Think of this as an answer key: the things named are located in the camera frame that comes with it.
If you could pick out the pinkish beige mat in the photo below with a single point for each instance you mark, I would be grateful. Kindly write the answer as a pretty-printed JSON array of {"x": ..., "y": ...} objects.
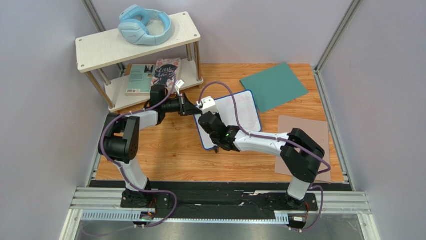
[{"x": 317, "y": 130}]

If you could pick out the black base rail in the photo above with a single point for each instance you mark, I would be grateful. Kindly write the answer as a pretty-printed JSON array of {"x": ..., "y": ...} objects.
[{"x": 213, "y": 200}]

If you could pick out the teal green mat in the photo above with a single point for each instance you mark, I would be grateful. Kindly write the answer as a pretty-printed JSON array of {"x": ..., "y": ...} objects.
[{"x": 274, "y": 87}]

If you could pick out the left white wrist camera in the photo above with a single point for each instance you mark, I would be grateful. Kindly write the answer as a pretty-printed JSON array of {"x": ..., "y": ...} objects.
[{"x": 179, "y": 84}]

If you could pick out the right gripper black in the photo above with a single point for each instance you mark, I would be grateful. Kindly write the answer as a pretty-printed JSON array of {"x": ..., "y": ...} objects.
[{"x": 206, "y": 120}]

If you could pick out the light blue headphones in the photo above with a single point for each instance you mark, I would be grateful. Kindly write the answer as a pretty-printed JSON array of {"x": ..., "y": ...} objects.
[{"x": 133, "y": 23}]

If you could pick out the teal paperback book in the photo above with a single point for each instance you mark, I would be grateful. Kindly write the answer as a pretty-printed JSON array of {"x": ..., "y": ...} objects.
[{"x": 140, "y": 79}]

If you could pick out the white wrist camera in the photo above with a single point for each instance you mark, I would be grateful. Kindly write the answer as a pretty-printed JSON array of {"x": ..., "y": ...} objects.
[
  {"x": 207, "y": 104},
  {"x": 179, "y": 84}
]

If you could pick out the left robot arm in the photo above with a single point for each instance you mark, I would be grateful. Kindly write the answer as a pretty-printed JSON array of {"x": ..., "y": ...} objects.
[{"x": 119, "y": 142}]

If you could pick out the blue framed whiteboard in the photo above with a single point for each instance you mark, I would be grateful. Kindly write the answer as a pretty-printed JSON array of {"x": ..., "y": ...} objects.
[{"x": 248, "y": 115}]

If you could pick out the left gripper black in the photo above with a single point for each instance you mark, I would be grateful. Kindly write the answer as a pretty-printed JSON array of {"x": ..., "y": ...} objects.
[{"x": 186, "y": 108}]

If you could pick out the Little Women book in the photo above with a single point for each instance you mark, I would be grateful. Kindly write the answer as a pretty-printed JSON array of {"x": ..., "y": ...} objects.
[{"x": 166, "y": 71}]

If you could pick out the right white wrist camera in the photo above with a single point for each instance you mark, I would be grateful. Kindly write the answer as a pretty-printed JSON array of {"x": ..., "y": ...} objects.
[{"x": 207, "y": 104}]

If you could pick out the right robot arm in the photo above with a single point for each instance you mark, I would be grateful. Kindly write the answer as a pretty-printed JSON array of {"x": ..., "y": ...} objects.
[{"x": 300, "y": 153}]

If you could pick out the white two-tier shelf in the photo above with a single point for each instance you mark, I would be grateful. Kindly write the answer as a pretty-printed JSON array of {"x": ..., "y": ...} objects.
[{"x": 97, "y": 51}]

